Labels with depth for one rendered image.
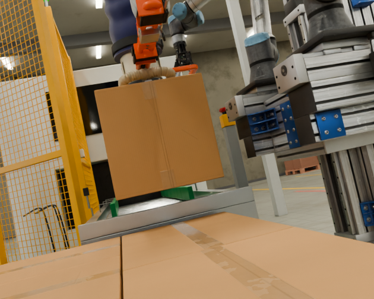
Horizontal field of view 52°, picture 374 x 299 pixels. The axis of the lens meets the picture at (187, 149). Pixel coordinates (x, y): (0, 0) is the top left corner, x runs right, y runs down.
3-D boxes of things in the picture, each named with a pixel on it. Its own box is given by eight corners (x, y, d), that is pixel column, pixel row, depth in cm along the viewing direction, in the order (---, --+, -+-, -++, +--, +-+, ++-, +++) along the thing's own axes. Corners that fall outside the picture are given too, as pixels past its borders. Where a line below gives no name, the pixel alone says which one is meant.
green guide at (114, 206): (108, 207, 371) (106, 199, 372) (119, 205, 373) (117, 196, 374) (99, 222, 214) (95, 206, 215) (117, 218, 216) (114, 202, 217)
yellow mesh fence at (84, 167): (104, 267, 368) (63, 60, 382) (114, 265, 370) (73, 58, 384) (96, 303, 254) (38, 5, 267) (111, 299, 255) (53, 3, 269)
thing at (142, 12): (138, 28, 115) (134, 12, 116) (161, 24, 117) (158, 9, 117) (139, 15, 107) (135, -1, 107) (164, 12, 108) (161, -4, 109)
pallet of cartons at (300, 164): (320, 167, 1303) (317, 152, 1306) (339, 164, 1203) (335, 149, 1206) (284, 175, 1267) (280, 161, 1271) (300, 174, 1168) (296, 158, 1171)
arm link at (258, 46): (246, 64, 170) (239, 35, 171) (253, 69, 182) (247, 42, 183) (272, 55, 165) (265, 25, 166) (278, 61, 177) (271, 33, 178)
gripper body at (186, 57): (178, 64, 197) (174, 41, 198) (176, 69, 206) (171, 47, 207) (193, 61, 199) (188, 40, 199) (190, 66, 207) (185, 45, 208)
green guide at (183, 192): (161, 196, 381) (159, 187, 382) (171, 193, 383) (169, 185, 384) (190, 200, 225) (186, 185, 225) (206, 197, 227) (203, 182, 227)
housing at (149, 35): (139, 44, 128) (136, 31, 128) (159, 41, 129) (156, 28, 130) (140, 36, 121) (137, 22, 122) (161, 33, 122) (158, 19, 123)
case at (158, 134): (119, 197, 191) (103, 120, 194) (195, 180, 198) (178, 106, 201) (116, 200, 132) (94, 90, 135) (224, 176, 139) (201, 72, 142)
